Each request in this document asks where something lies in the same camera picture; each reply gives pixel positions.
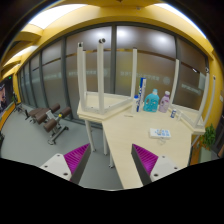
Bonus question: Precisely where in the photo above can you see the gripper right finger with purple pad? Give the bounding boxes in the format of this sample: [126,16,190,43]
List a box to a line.
[131,144,179,185]

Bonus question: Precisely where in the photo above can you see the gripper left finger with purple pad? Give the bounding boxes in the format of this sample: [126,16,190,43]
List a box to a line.
[40,144,91,184]

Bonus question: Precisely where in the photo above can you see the light wood table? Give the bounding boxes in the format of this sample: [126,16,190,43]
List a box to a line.
[77,91,206,190]

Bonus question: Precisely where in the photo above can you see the white power strip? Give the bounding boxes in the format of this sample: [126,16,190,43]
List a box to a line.
[149,128,171,139]

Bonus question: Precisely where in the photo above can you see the brown exercise bench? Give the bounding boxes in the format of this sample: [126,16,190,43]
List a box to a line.
[28,103,71,145]

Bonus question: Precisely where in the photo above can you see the small blue white can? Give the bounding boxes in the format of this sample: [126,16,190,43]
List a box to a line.
[170,109,176,118]

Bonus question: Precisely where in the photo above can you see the purple detergent bottle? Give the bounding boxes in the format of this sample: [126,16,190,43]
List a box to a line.
[159,91,170,113]

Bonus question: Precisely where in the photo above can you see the upturned white table left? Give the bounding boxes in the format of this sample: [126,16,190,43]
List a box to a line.
[77,38,138,115]

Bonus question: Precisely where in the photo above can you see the upturned white table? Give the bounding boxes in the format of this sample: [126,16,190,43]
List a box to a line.
[170,60,216,129]
[77,38,138,115]

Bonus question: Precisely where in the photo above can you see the green potted plant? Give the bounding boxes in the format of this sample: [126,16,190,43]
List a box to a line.
[199,125,216,163]

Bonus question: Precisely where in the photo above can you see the blue detergent bottle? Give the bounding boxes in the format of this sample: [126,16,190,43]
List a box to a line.
[143,89,159,112]

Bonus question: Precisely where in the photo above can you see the upturned white table right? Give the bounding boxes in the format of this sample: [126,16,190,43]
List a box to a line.
[170,60,216,129]

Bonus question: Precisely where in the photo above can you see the small white blue bottle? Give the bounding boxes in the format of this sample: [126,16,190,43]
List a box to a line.
[131,95,139,114]

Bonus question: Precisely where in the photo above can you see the tall blue white tube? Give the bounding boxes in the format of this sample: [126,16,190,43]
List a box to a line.
[137,77,146,112]

